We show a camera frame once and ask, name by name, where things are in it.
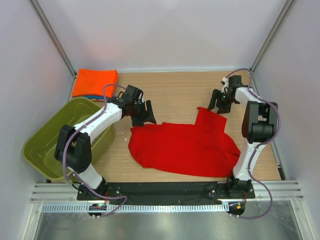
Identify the aluminium frame rail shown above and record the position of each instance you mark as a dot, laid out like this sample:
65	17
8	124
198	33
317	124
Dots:
281	190

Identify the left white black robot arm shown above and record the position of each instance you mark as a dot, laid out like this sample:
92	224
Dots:
74	145

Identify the slotted cable duct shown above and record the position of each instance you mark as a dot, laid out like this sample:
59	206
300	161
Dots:
101	208

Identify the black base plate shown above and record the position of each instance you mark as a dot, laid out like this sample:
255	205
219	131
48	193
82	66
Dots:
178	193

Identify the orange folded t shirt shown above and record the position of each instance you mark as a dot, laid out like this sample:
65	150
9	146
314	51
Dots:
91	82

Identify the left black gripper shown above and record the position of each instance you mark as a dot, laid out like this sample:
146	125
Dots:
147	116

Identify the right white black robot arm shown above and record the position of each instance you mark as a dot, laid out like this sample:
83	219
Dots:
259	127

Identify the olive green plastic basket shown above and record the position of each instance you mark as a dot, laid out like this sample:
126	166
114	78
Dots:
39	150

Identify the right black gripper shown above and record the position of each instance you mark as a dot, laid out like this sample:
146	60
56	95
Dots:
222	109

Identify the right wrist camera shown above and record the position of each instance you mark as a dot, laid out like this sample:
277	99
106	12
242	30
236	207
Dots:
225	83

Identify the blue folded t shirt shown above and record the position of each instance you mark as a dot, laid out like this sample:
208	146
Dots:
96	98

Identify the red t shirt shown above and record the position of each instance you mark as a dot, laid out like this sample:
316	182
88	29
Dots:
201	149

